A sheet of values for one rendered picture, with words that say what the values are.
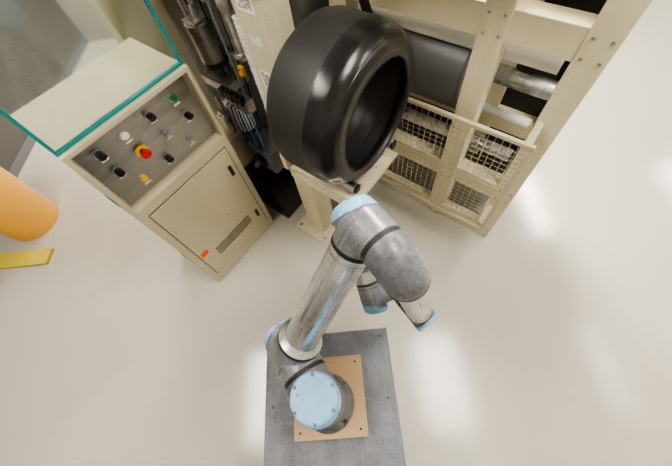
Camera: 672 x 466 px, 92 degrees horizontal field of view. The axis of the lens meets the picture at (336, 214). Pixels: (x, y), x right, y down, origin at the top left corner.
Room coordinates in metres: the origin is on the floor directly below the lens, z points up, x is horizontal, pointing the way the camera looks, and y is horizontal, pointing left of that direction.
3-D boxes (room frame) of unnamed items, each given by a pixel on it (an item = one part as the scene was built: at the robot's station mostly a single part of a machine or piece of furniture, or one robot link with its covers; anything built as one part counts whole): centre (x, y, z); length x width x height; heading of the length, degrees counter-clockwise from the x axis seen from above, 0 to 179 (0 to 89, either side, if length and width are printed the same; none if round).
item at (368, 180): (0.97, -0.08, 0.80); 0.37 x 0.36 x 0.02; 134
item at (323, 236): (1.13, 0.11, 0.01); 0.27 x 0.27 x 0.02; 44
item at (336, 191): (0.87, 0.02, 0.83); 0.36 x 0.09 x 0.06; 44
